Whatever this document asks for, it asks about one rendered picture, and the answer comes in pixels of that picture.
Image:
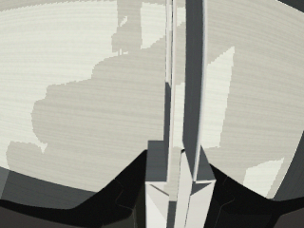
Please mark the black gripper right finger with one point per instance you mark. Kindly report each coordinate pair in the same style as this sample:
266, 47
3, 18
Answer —
235, 206

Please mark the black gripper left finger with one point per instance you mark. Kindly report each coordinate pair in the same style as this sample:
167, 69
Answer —
121, 204

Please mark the grey rectangular roasting tin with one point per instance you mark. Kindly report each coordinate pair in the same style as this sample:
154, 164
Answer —
82, 92

